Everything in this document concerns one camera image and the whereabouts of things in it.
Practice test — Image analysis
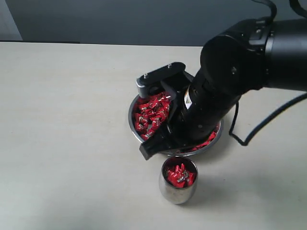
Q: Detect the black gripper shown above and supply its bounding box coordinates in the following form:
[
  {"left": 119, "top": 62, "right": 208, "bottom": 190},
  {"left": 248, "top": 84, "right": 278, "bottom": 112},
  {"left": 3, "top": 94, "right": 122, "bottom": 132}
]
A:
[{"left": 139, "top": 95, "right": 225, "bottom": 160}]

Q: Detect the red candy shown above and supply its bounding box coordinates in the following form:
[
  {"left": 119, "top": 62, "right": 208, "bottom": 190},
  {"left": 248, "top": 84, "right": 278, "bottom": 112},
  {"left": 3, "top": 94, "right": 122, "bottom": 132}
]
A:
[
  {"left": 138, "top": 103, "right": 154, "bottom": 115},
  {"left": 166, "top": 168, "right": 184, "bottom": 188},
  {"left": 174, "top": 163, "right": 195, "bottom": 188},
  {"left": 206, "top": 131, "right": 217, "bottom": 145}
]

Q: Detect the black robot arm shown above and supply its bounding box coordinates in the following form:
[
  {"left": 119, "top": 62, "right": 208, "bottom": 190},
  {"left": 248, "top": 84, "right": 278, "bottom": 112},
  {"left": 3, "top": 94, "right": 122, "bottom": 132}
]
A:
[{"left": 136, "top": 19, "right": 307, "bottom": 160}]

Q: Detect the round stainless steel plate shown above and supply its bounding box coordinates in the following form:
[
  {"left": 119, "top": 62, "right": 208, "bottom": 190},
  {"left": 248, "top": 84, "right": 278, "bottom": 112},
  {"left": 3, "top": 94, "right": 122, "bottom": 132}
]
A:
[{"left": 128, "top": 95, "right": 224, "bottom": 157}]

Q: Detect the stainless steel cup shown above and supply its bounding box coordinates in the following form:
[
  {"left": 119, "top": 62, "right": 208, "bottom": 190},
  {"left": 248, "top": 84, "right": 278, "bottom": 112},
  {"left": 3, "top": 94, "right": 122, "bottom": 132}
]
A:
[{"left": 159, "top": 156, "right": 198, "bottom": 205}]

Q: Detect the red candy left edge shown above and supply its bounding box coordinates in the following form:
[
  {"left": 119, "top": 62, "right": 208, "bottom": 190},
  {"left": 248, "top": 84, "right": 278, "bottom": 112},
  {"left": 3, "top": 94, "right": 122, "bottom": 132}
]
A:
[{"left": 134, "top": 113, "right": 149, "bottom": 132}]

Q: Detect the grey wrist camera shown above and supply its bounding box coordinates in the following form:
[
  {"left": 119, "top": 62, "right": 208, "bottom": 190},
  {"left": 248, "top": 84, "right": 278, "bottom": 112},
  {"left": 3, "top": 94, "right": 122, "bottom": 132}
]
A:
[{"left": 136, "top": 62, "right": 189, "bottom": 98}]

